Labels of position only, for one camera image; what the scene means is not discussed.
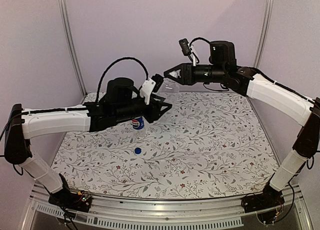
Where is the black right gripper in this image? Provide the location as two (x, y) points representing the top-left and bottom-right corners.
(164, 63), (226, 86)

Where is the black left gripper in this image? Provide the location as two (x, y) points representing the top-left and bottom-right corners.
(114, 95), (173, 124)

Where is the Pepsi bottle with blue label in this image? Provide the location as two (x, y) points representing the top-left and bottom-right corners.
(131, 116), (146, 138)

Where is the blue bottle cap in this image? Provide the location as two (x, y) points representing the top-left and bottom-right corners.
(134, 147), (142, 155)

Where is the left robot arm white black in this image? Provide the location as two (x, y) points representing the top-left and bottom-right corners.
(1, 77), (172, 212)

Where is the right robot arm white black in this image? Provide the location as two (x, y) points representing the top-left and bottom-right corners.
(164, 39), (320, 213)

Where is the floral patterned table mat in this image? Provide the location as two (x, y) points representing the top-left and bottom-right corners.
(52, 92), (279, 199)

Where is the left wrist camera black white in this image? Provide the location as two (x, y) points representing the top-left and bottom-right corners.
(139, 74), (164, 105)

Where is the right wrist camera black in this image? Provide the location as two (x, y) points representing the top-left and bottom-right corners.
(178, 38), (191, 56)

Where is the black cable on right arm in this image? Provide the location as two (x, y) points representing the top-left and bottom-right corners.
(188, 37), (212, 65)

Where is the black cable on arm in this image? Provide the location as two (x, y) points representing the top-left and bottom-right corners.
(188, 37), (212, 65)
(96, 56), (150, 100)

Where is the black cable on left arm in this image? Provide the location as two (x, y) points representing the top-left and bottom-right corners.
(96, 56), (150, 100)

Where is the aluminium slotted front rail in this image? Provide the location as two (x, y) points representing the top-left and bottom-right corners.
(21, 184), (316, 229)

